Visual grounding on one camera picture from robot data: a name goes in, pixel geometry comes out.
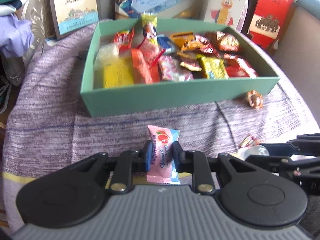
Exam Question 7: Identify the blue white biscuit packet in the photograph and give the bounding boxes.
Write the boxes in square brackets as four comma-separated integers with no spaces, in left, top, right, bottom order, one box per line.
[157,34,178,55]

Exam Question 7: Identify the folded purple and teal clothes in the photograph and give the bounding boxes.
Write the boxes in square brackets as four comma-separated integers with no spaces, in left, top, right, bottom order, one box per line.
[1,0,34,58]

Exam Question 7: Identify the yellow printed snack packet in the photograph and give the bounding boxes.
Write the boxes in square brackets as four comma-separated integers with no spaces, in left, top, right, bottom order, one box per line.
[198,56,229,80]

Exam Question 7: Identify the red foil snack packet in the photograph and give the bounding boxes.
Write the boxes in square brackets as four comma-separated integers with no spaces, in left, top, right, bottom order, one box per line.
[195,34,221,58]

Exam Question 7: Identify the clear packet white rice cake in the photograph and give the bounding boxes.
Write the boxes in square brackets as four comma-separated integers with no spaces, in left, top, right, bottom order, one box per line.
[93,43,119,70]

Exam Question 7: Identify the orange-red snack packet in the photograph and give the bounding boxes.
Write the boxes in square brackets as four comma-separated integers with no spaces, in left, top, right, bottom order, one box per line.
[131,49,160,84]

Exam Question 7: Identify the long orange silver snack packet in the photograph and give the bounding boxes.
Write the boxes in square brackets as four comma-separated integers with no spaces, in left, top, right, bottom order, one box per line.
[223,54,259,79]

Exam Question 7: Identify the small round orange candy packet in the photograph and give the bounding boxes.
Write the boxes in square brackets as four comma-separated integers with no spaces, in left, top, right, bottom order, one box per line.
[246,90,264,109]

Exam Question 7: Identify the orange noodle snack bag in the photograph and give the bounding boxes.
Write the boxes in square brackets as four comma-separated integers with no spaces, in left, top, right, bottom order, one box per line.
[204,31,243,52]

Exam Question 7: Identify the roly-poly duck toy box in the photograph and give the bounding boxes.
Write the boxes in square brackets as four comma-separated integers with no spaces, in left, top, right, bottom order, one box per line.
[203,0,247,28]

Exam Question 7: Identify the red Skittles packet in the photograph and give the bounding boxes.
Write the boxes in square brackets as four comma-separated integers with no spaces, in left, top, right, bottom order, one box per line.
[113,28,135,53]

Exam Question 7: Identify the red paper gift bag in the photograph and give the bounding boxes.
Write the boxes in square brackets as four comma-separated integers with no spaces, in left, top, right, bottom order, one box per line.
[248,0,294,49]

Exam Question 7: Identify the yellow Winsun packet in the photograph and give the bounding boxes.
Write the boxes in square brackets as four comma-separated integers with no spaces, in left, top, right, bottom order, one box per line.
[103,57,135,88]

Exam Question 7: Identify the yellow rabbit snack packet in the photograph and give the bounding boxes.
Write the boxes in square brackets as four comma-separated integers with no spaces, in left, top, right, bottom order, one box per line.
[169,32,201,51]

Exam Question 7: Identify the pink blue vitamin candy packet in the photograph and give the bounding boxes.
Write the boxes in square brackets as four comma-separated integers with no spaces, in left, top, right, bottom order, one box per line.
[146,125,180,185]

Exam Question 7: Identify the yellow stick candy packet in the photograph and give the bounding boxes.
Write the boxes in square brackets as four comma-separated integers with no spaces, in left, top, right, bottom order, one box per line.
[141,12,158,45]

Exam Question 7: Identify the clear jelly cup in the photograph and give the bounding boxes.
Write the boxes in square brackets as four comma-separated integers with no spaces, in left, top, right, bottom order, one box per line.
[235,145,269,160]

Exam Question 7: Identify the pineapple cake gift box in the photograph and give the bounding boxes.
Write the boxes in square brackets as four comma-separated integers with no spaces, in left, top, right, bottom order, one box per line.
[49,0,100,40]

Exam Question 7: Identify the pink patterned white packet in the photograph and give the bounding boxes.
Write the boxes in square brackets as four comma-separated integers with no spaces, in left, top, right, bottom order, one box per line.
[158,56,194,82]

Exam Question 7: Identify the mint green cardboard box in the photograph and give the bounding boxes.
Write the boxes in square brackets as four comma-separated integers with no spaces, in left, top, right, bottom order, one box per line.
[80,18,279,117]

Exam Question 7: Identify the clear packet pink cake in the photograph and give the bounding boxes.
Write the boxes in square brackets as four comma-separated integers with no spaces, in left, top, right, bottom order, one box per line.
[137,38,165,66]

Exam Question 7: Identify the clear pink jelly pouch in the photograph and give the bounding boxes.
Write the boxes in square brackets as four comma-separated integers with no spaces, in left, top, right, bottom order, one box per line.
[177,51,202,72]

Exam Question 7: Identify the small red packet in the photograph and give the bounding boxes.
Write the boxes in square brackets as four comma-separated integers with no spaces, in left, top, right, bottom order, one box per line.
[226,66,250,78]

